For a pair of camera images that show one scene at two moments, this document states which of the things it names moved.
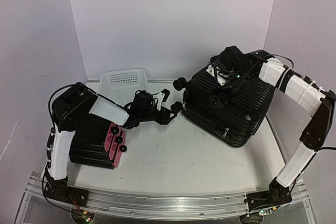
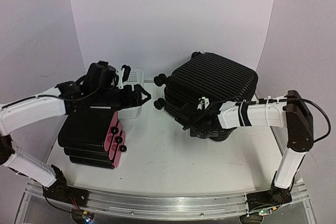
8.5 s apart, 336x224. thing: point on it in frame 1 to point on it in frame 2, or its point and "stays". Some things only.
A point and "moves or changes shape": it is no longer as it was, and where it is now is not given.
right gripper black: (223, 96) to (215, 134)
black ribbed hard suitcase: (232, 114) moves or changes shape
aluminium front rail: (165, 203) stays
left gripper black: (165, 119) to (130, 102)
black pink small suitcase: (98, 141) stays
